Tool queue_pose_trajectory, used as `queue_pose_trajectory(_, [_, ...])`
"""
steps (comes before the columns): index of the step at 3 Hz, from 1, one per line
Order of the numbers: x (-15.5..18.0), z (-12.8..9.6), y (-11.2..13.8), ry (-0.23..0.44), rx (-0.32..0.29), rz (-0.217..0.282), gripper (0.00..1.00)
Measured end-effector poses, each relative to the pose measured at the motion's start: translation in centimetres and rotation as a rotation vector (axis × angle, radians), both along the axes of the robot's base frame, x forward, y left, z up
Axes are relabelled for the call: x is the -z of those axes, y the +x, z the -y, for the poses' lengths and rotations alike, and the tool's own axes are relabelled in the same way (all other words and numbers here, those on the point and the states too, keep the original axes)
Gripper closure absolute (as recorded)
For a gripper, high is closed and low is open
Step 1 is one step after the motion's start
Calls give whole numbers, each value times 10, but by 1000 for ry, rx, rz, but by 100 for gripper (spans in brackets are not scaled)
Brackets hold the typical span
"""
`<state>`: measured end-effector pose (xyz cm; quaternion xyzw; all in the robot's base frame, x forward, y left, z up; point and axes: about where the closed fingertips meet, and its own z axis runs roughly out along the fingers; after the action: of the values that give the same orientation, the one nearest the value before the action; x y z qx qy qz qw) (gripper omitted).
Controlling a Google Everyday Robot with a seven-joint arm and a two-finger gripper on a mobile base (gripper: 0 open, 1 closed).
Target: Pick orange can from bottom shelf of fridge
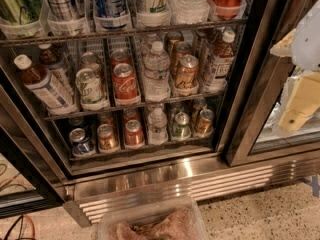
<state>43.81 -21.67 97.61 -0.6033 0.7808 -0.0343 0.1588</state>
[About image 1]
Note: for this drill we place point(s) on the blue white can top shelf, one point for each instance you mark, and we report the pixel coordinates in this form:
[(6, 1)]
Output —
[(110, 12)]

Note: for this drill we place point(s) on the plaid can top shelf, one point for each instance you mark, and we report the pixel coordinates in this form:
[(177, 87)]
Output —
[(67, 10)]

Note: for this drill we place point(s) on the white green can middle shelf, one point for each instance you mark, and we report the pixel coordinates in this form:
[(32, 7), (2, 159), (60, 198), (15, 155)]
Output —
[(89, 86)]

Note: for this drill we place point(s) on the water bottle top shelf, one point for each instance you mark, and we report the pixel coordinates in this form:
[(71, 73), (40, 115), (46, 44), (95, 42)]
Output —
[(189, 11)]

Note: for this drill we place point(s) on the tea bottle front left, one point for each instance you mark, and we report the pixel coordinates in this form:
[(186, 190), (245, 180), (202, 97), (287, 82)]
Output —
[(43, 83)]

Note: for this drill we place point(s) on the orange can bottom shelf front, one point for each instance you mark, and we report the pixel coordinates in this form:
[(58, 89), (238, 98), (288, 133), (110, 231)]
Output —
[(107, 139)]

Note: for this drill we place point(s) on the fridge centre door frame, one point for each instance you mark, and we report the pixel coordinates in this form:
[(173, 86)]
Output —
[(256, 84)]

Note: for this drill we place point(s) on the green can top shelf left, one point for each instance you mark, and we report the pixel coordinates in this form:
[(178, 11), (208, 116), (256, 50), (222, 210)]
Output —
[(20, 12)]

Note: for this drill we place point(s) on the gold can shelf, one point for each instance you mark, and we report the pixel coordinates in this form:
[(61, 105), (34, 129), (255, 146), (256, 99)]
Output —
[(204, 122), (186, 73)]

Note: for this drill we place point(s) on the small water bottle bottom shelf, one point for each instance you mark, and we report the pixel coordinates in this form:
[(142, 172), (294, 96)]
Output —
[(157, 127)]

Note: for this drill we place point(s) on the red can bottom shelf front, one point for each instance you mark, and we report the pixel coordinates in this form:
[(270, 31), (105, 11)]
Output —
[(134, 136)]

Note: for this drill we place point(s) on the red Coca-Cola can middle shelf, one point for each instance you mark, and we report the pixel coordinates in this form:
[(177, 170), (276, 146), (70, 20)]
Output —
[(124, 80)]

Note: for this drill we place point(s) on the stainless fridge base grille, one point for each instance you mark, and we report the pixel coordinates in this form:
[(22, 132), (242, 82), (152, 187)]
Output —
[(201, 178)]

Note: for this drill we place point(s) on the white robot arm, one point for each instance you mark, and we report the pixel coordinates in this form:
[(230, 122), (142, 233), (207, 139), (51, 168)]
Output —
[(306, 41)]

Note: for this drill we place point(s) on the tea bottle rear left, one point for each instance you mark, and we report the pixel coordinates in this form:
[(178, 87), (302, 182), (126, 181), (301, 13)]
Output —
[(54, 60)]

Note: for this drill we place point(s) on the gold can bottom shelf right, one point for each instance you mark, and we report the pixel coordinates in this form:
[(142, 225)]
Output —
[(204, 122)]

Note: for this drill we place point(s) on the clear plastic bin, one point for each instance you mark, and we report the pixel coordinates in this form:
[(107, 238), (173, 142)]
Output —
[(175, 219)]

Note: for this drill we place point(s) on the gold can middle shelf front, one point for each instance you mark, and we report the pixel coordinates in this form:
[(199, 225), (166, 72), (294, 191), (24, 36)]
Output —
[(186, 73)]

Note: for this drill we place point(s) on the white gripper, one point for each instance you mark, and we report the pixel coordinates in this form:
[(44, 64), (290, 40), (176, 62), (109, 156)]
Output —
[(307, 39)]

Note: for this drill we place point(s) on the green can bottom shelf front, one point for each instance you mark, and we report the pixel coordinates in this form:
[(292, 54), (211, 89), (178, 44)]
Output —
[(181, 126)]

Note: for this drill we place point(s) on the tea bottle right middle shelf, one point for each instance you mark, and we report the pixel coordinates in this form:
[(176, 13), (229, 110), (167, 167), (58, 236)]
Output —
[(219, 60)]

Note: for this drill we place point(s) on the open glass door left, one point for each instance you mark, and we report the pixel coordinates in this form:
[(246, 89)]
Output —
[(29, 182)]

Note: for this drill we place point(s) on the water bottle middle shelf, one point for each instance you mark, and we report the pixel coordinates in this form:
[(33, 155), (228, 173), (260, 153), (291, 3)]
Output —
[(156, 73)]

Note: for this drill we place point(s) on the tea bottle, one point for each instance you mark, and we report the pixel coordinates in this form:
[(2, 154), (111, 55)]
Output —
[(43, 83), (54, 60)]

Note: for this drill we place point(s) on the blue can bottom shelf front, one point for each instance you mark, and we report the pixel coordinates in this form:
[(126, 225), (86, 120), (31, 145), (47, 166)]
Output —
[(82, 144)]

